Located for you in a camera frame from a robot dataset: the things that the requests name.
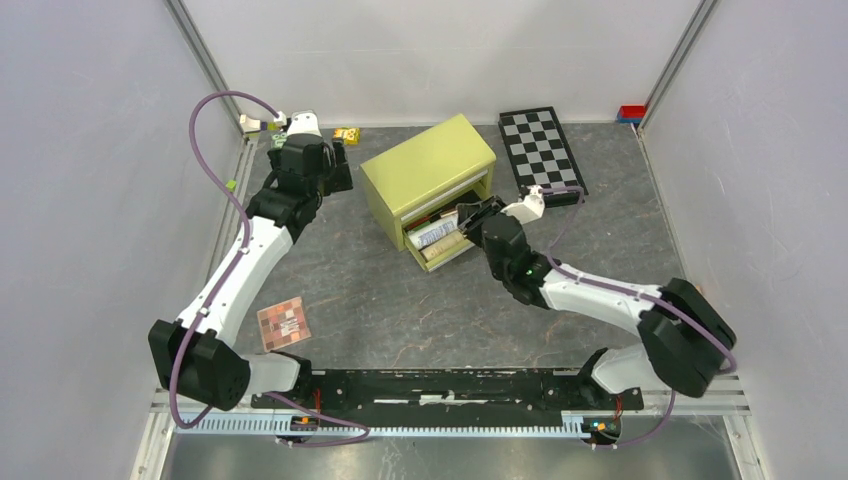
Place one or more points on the red blue blocks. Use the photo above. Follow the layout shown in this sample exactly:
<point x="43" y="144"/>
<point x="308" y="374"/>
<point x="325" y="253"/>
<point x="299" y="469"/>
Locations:
<point x="632" y="113"/>

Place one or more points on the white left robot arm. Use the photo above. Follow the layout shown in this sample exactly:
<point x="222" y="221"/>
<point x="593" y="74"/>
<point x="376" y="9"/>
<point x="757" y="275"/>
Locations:
<point x="193" y="354"/>

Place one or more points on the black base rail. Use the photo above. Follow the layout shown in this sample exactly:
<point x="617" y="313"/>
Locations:
<point x="433" y="398"/>

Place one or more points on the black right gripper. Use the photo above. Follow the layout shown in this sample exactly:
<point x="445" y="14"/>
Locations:
<point x="471" y="216"/>

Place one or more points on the wooden arch blocks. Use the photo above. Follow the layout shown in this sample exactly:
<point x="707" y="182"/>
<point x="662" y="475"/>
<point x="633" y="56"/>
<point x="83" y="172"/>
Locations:
<point x="250" y="125"/>

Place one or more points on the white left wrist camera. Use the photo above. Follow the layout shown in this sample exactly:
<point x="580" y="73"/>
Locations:
<point x="302" y="122"/>

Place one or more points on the eyeshadow palette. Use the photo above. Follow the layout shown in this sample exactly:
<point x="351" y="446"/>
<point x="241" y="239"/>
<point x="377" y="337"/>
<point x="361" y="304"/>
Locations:
<point x="283" y="324"/>

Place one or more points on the green owl toy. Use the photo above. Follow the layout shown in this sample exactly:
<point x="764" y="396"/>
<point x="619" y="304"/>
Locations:
<point x="278" y="140"/>

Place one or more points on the yellow owl toy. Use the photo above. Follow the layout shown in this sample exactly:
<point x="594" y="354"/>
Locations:
<point x="348" y="135"/>

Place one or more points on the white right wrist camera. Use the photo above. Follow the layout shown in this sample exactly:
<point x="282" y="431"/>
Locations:
<point x="529" y="209"/>

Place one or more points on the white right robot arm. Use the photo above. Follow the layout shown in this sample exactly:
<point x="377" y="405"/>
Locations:
<point x="684" y="343"/>

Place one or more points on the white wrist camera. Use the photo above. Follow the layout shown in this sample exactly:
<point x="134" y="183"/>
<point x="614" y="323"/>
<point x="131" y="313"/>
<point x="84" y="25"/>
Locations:
<point x="302" y="122"/>
<point x="529" y="209"/>

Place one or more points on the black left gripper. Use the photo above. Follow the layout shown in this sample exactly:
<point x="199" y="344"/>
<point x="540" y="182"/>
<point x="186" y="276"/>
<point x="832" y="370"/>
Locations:
<point x="339" y="172"/>

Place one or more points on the black white chessboard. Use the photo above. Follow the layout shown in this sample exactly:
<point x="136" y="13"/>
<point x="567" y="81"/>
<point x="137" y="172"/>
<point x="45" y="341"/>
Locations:
<point x="540" y="155"/>

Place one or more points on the red black lip pencil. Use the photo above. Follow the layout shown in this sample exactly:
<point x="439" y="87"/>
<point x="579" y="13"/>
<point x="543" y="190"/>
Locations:
<point x="433" y="216"/>

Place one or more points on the green drawer cabinet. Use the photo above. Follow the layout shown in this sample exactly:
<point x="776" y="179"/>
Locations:
<point x="436" y="169"/>

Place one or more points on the white lotion tube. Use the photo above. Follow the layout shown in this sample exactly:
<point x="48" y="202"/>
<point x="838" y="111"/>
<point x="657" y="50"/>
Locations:
<point x="433" y="232"/>

